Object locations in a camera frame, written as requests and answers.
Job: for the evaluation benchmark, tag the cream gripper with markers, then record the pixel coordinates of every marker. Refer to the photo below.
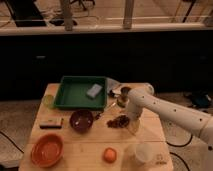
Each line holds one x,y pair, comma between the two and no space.
134,126

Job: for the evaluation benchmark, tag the dark red grape bunch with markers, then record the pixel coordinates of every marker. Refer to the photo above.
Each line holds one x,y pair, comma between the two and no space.
119,122

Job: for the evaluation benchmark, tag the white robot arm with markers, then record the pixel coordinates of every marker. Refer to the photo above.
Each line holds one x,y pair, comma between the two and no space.
198,123

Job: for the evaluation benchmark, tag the dark red bowl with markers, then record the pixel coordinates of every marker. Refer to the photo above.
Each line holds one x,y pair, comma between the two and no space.
81,121

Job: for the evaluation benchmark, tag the orange bowl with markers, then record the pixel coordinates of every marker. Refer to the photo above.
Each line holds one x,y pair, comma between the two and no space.
47,150

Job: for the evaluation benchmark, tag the white cup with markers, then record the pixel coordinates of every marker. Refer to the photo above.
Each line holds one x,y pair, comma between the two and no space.
143,153

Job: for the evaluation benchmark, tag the small spoon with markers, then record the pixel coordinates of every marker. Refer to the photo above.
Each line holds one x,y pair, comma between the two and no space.
99,115

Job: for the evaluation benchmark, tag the metal cup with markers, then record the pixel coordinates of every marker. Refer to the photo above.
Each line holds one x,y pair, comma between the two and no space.
124,93

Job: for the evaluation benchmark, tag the marker pen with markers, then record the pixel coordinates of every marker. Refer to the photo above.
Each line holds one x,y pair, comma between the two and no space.
114,93

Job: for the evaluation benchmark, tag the orange fruit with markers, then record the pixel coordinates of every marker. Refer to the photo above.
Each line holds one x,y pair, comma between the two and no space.
109,155

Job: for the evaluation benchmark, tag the grey sponge block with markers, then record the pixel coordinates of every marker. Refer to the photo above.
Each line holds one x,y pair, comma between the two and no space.
94,91

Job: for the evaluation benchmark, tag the green plastic tray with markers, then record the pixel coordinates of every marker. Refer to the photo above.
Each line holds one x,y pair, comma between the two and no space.
72,93

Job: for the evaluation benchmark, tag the black and wood block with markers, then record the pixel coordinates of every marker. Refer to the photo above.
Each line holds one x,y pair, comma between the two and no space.
55,123

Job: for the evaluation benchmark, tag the yellow-green small cup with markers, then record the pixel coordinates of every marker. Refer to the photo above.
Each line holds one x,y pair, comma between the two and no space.
48,101

